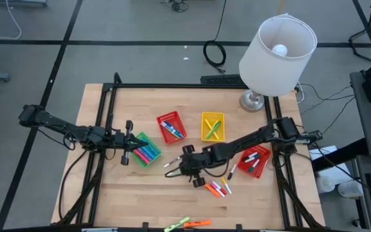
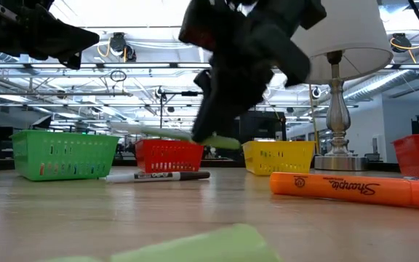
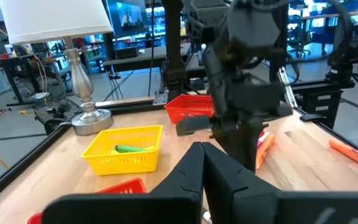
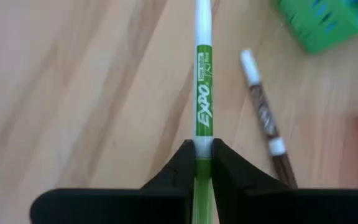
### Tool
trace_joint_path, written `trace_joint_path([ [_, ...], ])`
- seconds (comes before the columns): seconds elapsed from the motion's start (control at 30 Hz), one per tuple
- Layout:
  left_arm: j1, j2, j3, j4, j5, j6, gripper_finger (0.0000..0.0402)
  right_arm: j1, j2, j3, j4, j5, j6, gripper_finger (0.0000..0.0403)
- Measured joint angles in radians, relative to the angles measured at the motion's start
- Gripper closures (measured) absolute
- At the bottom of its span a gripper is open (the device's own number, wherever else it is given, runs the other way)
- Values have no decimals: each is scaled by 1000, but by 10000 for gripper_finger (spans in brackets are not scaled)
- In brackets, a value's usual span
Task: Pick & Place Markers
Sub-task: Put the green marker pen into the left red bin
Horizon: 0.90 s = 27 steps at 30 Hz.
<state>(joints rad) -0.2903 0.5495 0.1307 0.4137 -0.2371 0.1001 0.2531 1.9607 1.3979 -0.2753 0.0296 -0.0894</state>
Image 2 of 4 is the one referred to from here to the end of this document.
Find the orange Sharpie highlighter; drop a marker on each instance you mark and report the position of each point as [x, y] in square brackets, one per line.
[340, 189]

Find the yellow-green highlighter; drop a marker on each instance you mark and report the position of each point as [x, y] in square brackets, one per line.
[202, 247]

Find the white shade table lamp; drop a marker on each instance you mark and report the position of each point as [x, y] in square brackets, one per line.
[358, 36]

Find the yellow plastic basket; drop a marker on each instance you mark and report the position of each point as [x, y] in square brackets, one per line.
[278, 158]

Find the red plastic basket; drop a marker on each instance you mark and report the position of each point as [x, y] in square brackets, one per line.
[169, 158]
[418, 156]

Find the green plastic basket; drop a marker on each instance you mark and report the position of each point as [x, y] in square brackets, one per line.
[67, 156]

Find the black tilted monitor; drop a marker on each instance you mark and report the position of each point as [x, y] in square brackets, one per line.
[42, 123]

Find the green Expo marker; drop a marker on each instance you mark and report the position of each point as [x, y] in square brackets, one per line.
[224, 142]

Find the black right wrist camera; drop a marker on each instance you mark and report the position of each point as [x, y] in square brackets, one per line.
[195, 25]

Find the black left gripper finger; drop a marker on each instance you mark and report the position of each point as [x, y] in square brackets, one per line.
[60, 27]
[60, 43]

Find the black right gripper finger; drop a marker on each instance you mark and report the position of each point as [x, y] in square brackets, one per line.
[206, 109]
[235, 94]

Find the black Expo marker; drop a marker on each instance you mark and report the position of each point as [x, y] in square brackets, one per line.
[158, 177]

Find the black stand frame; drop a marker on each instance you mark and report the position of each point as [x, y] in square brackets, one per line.
[161, 116]

